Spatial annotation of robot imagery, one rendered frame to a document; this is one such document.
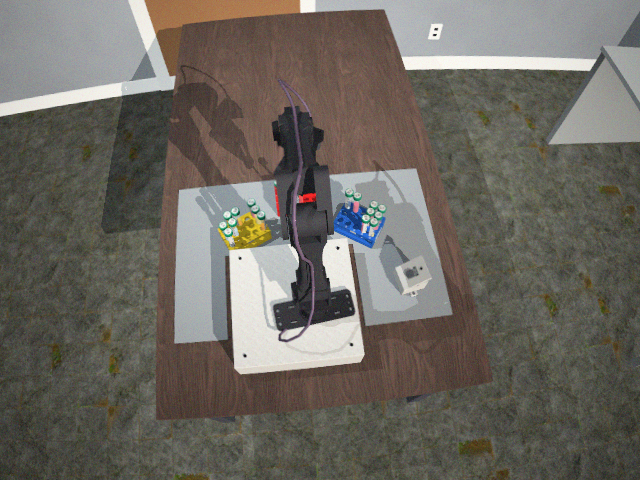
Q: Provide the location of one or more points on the grey flat mat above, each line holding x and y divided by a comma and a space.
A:
200, 272

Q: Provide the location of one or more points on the blue tube rack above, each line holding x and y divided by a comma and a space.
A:
351, 227

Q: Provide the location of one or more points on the red tube rack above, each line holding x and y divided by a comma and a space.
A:
306, 198

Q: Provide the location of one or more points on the yellow rack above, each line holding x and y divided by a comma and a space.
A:
249, 233

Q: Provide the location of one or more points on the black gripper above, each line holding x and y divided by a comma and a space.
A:
281, 166

